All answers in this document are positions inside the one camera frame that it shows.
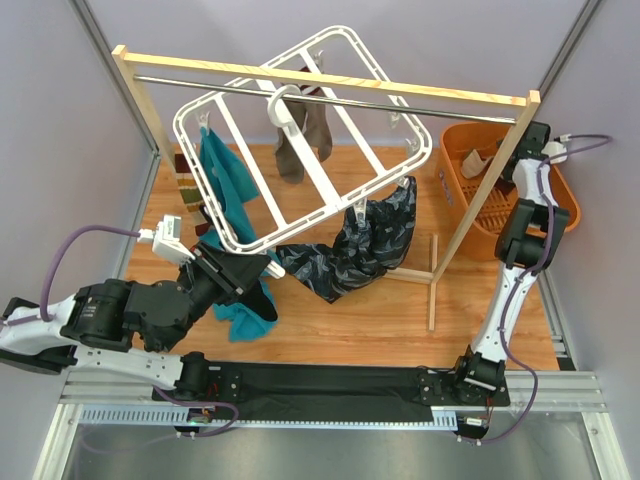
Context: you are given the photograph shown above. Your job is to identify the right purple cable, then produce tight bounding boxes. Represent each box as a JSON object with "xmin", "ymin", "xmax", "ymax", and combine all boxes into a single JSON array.
[{"xmin": 479, "ymin": 133, "xmax": 614, "ymax": 446}]

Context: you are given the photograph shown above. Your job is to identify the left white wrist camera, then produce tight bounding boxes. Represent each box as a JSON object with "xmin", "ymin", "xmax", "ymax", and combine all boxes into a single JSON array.
[{"xmin": 137, "ymin": 214, "xmax": 195, "ymax": 266}]

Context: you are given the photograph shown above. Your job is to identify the teal towel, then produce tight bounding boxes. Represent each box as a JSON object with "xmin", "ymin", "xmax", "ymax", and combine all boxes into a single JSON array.
[{"xmin": 199, "ymin": 127, "xmax": 278, "ymax": 342}]

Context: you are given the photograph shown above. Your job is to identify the white plastic clip hanger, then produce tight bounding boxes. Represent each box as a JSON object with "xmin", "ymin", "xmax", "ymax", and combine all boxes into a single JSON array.
[{"xmin": 172, "ymin": 25, "xmax": 434, "ymax": 279}]

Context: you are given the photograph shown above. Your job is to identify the purple cable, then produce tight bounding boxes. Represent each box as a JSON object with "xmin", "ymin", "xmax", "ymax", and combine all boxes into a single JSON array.
[
  {"xmin": 0, "ymin": 224, "xmax": 144, "ymax": 329},
  {"xmin": 479, "ymin": 133, "xmax": 614, "ymax": 446}
]

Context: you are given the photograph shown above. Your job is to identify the dark patterned shorts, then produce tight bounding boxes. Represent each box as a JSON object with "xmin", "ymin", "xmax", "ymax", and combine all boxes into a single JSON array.
[{"xmin": 276, "ymin": 176, "xmax": 417, "ymax": 304}]

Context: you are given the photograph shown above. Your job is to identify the white clip holding shorts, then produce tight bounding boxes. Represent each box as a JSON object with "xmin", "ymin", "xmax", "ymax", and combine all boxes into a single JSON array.
[{"xmin": 352, "ymin": 197, "xmax": 368, "ymax": 228}]

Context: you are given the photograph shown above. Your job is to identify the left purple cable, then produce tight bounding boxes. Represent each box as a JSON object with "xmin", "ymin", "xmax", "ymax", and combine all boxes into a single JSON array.
[{"xmin": 0, "ymin": 224, "xmax": 144, "ymax": 329}]

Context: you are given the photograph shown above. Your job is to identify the beige maroon-cuffed sock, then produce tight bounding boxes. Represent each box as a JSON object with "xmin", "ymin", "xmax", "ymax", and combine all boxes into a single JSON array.
[
  {"xmin": 303, "ymin": 103, "xmax": 333, "ymax": 162},
  {"xmin": 274, "ymin": 101, "xmax": 306, "ymax": 184}
]

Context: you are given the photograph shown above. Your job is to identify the white hanger clip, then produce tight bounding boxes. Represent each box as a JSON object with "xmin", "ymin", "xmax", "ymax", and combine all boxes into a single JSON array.
[{"xmin": 262, "ymin": 261, "xmax": 286, "ymax": 279}]

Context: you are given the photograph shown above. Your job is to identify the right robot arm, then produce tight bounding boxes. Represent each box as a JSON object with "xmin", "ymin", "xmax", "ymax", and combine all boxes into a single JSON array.
[{"xmin": 452, "ymin": 122, "xmax": 570, "ymax": 404}]

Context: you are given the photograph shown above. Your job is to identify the orange laundry basket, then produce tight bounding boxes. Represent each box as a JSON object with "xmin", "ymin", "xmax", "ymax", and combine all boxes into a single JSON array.
[{"xmin": 437, "ymin": 122, "xmax": 582, "ymax": 261}]

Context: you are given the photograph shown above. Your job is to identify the wooden clothes rack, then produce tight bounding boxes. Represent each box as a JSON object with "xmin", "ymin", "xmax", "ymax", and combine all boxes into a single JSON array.
[{"xmin": 110, "ymin": 44, "xmax": 542, "ymax": 332}]

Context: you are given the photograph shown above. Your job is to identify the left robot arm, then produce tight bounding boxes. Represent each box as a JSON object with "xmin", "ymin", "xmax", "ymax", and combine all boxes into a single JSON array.
[{"xmin": 1, "ymin": 242, "xmax": 275, "ymax": 401}]

